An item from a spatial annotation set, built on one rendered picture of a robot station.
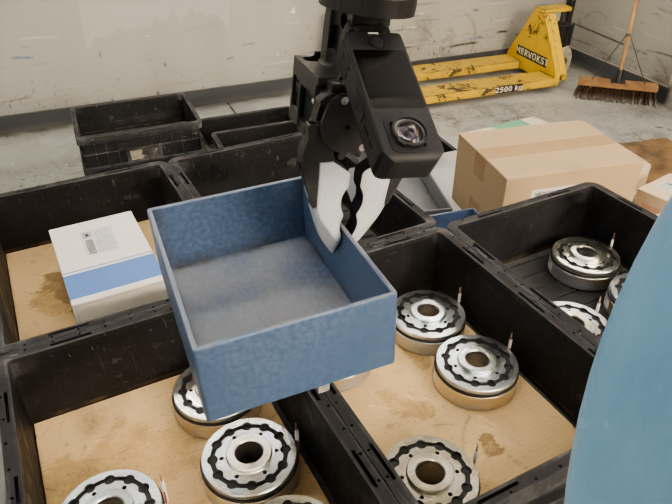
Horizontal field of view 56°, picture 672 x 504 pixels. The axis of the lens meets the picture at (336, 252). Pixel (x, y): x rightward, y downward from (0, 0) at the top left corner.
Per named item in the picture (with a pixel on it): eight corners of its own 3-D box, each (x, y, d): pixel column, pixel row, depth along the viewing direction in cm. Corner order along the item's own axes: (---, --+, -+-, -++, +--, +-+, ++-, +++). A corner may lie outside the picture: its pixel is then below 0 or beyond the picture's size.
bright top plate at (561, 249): (634, 265, 97) (635, 262, 96) (585, 283, 93) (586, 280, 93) (584, 233, 104) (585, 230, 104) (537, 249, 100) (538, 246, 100)
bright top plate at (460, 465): (498, 502, 63) (499, 498, 63) (408, 537, 60) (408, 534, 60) (446, 427, 71) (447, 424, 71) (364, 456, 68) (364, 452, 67)
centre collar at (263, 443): (279, 464, 66) (279, 460, 66) (234, 482, 65) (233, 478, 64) (263, 430, 70) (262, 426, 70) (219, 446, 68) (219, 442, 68)
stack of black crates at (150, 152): (199, 198, 259) (184, 91, 234) (216, 235, 236) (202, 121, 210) (97, 217, 246) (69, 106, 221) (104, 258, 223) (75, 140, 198)
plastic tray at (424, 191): (450, 228, 135) (453, 208, 132) (358, 237, 132) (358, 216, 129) (416, 171, 157) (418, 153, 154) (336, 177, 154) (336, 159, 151)
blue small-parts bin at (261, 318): (395, 363, 50) (398, 292, 46) (207, 423, 45) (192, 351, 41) (307, 235, 65) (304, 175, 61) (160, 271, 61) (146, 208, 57)
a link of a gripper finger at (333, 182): (317, 224, 59) (331, 130, 54) (339, 258, 55) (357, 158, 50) (285, 225, 58) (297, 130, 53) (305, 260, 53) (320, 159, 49)
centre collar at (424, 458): (463, 486, 64) (463, 482, 64) (419, 503, 63) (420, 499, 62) (438, 449, 68) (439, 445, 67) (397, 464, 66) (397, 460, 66)
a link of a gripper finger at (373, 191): (354, 221, 60) (366, 129, 56) (379, 254, 56) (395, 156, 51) (323, 224, 59) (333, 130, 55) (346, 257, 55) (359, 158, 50)
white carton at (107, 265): (176, 330, 88) (167, 278, 83) (87, 359, 84) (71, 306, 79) (140, 258, 103) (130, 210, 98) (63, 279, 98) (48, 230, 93)
